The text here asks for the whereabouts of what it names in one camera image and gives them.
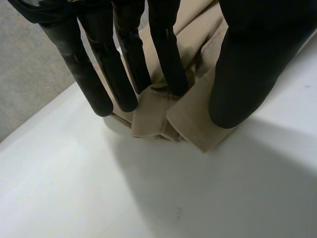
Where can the beige shorts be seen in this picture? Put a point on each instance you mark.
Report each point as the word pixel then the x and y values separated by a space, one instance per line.
pixel 158 119

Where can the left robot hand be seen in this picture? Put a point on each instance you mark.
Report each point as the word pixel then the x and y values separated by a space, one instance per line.
pixel 250 74

